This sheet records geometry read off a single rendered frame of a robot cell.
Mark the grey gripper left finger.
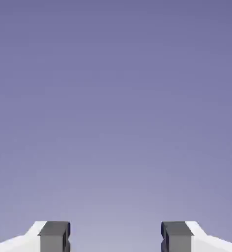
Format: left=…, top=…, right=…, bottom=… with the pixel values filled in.
left=0, top=220, right=71, bottom=252

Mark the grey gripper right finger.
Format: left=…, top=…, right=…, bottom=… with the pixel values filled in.
left=160, top=220, right=232, bottom=252

